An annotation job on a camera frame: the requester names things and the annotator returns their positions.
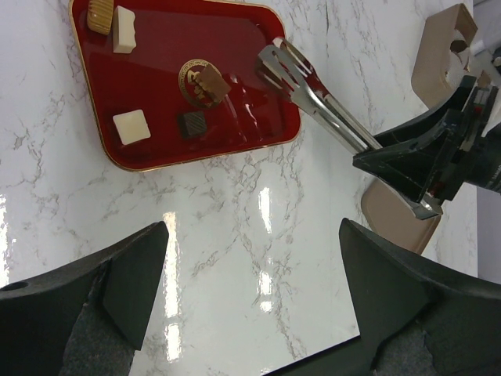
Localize tan chocolate box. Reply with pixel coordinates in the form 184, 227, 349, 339
411, 3, 478, 109

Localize dark square chocolate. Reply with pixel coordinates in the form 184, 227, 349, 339
177, 111, 207, 139

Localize gold ridged chocolate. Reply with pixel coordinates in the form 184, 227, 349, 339
87, 0, 114, 35

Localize brown rectangular chocolate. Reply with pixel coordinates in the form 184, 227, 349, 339
196, 65, 231, 103

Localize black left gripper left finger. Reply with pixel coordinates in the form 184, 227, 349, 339
1, 222, 168, 375

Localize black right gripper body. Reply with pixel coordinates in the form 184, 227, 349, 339
424, 79, 500, 204

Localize white square chocolate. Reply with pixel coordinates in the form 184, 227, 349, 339
113, 110, 151, 146

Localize white rectangular chocolate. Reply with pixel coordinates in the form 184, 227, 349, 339
112, 5, 136, 54

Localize red lacquer tray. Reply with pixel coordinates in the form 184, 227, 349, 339
69, 1, 301, 172

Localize metal tongs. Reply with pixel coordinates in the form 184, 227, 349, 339
254, 37, 442, 220

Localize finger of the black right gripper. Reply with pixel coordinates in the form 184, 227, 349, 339
353, 117, 470, 202
374, 76, 476, 147

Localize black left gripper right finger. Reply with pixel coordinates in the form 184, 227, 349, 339
277, 219, 500, 375

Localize tan box lid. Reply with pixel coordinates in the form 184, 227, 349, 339
361, 179, 441, 255

